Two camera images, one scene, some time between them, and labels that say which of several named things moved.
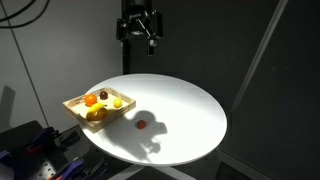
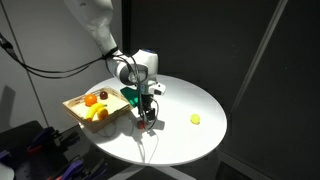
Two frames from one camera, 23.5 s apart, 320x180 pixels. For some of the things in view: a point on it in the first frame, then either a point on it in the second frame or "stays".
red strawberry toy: x=141 y=124 stays
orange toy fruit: x=90 y=100 stays
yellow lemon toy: x=117 y=103 to x=195 y=119
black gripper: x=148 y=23 to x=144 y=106
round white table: x=174 y=121 stays
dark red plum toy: x=103 y=95 stays
